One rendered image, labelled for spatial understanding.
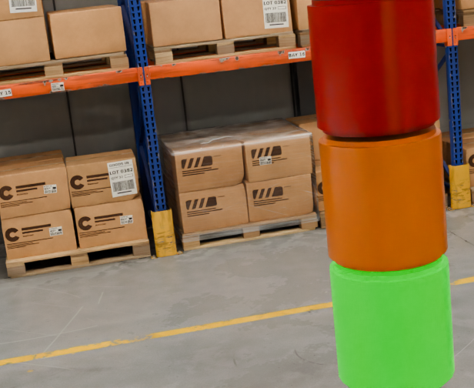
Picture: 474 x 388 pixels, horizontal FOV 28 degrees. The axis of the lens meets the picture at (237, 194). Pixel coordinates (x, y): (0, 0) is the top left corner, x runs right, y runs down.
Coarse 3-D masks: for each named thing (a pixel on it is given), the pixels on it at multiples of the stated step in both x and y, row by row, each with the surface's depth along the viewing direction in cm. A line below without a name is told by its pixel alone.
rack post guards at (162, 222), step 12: (456, 168) 857; (468, 168) 860; (456, 180) 860; (468, 180) 862; (456, 192) 862; (468, 192) 865; (456, 204) 865; (468, 204) 867; (156, 216) 809; (168, 216) 811; (156, 228) 811; (168, 228) 813; (156, 240) 814; (168, 240) 815; (156, 252) 818; (168, 252) 817; (180, 252) 822
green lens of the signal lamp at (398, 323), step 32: (352, 288) 39; (384, 288) 39; (416, 288) 39; (448, 288) 40; (352, 320) 40; (384, 320) 39; (416, 320) 39; (448, 320) 40; (352, 352) 40; (384, 352) 39; (416, 352) 39; (448, 352) 40; (352, 384) 41; (384, 384) 40; (416, 384) 40
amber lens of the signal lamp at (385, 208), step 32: (320, 160) 40; (352, 160) 38; (384, 160) 37; (416, 160) 38; (352, 192) 38; (384, 192) 38; (416, 192) 38; (352, 224) 38; (384, 224) 38; (416, 224) 38; (352, 256) 39; (384, 256) 38; (416, 256) 38
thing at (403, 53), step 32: (320, 0) 38; (352, 0) 36; (384, 0) 36; (416, 0) 36; (320, 32) 37; (352, 32) 36; (384, 32) 36; (416, 32) 37; (320, 64) 38; (352, 64) 37; (384, 64) 36; (416, 64) 37; (320, 96) 38; (352, 96) 37; (384, 96) 37; (416, 96) 37; (320, 128) 39; (352, 128) 37; (384, 128) 37; (416, 128) 38
